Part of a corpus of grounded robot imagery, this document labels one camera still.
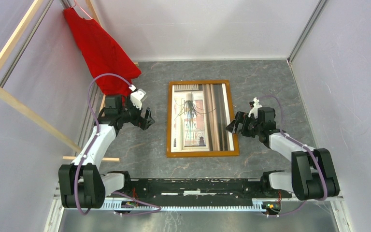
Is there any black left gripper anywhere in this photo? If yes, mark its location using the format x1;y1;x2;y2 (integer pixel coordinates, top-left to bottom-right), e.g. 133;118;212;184
118;96;155;130

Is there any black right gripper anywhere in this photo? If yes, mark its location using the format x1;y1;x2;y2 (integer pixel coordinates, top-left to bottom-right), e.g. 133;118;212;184
225;111;262;138

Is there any plant photo print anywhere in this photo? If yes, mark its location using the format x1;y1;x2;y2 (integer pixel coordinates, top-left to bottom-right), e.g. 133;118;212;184
171;83;235;153

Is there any wooden picture frame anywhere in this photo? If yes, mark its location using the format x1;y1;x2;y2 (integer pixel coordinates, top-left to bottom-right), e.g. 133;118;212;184
166;80;241;159

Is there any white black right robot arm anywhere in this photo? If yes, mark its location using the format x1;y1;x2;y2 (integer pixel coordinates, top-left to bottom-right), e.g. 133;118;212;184
226;107;340;201

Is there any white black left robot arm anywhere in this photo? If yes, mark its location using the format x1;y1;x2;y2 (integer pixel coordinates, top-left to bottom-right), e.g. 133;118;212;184
58;90;155;211

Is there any red cloth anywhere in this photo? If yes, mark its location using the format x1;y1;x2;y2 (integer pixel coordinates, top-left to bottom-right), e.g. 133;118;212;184
63;8;142;96

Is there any wooden rack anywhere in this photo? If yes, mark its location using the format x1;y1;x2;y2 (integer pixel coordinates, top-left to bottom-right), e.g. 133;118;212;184
0;0;140;163

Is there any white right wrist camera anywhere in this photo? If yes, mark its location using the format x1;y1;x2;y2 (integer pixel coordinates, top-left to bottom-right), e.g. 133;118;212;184
248;97;262;119

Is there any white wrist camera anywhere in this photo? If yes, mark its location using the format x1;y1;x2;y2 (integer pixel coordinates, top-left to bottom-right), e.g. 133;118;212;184
129;85;147;110
248;97;262;119

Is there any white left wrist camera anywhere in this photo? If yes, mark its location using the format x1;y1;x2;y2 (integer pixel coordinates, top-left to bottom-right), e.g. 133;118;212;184
129;85;147;110

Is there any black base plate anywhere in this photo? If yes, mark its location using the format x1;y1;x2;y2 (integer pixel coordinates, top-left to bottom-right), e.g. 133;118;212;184
120;178;292;207

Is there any aluminium rail frame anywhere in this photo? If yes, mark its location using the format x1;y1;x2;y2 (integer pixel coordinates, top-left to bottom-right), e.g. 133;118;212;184
44;178;353;232

